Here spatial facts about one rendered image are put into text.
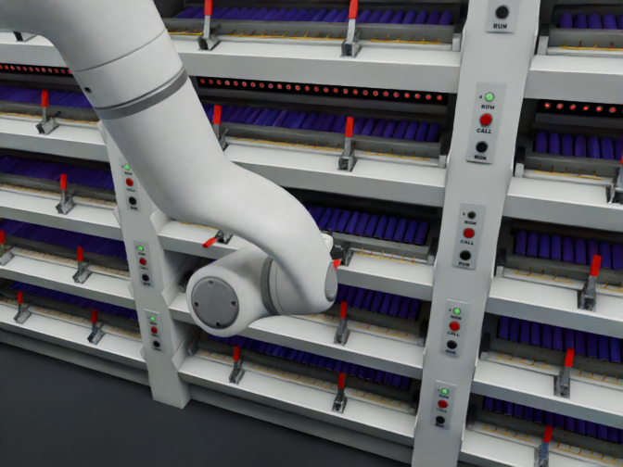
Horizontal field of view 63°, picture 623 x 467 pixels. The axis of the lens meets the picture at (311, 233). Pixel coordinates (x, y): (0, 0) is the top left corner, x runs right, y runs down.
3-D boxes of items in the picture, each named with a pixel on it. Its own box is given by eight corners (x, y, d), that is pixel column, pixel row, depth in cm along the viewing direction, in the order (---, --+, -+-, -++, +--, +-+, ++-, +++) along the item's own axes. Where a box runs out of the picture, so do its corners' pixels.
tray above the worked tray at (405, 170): (444, 208, 88) (450, 139, 79) (150, 168, 107) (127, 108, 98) (460, 143, 102) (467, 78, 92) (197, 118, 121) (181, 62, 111)
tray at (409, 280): (432, 301, 97) (435, 267, 90) (162, 248, 116) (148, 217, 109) (449, 231, 110) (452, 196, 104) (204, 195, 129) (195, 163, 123)
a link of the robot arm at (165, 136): (264, 38, 46) (349, 276, 64) (123, 71, 52) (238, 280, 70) (228, 83, 39) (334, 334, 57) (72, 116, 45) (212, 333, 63)
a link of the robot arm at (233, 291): (297, 237, 65) (234, 242, 69) (248, 265, 53) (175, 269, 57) (306, 299, 67) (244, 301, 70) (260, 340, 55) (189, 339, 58)
